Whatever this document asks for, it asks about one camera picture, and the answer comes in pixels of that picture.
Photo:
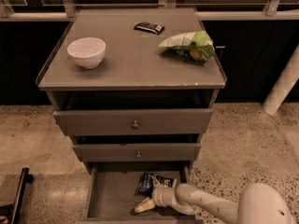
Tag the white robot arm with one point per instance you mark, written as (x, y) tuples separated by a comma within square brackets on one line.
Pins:
[(247, 171)]

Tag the black snack bar wrapper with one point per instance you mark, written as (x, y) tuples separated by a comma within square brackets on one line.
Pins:
[(149, 27)]

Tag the middle drawer metal knob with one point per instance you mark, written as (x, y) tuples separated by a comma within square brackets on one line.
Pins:
[(138, 155)]

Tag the top grey drawer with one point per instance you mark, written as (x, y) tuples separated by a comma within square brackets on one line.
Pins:
[(119, 122)]

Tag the drawer metal knob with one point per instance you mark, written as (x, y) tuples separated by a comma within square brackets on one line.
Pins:
[(135, 125), (138, 155)]

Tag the metal window railing frame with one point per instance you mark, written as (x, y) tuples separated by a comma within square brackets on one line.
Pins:
[(208, 10)]

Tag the black object at floor corner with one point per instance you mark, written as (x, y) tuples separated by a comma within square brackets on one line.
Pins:
[(10, 212)]

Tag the blue chip bag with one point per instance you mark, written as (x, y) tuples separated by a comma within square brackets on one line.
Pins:
[(145, 187)]

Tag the middle grey drawer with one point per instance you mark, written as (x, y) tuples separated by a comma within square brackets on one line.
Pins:
[(127, 152)]

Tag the grey drawer cabinet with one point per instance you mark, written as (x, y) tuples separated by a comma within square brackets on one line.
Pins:
[(135, 73)]

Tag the green chip bag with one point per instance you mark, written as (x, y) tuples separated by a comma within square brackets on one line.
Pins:
[(197, 46)]

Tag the top drawer metal knob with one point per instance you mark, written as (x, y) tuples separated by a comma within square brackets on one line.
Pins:
[(135, 125)]

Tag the white ceramic bowl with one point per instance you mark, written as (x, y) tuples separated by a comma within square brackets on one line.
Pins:
[(87, 52)]

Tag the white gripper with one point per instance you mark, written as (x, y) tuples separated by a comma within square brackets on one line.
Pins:
[(159, 194)]

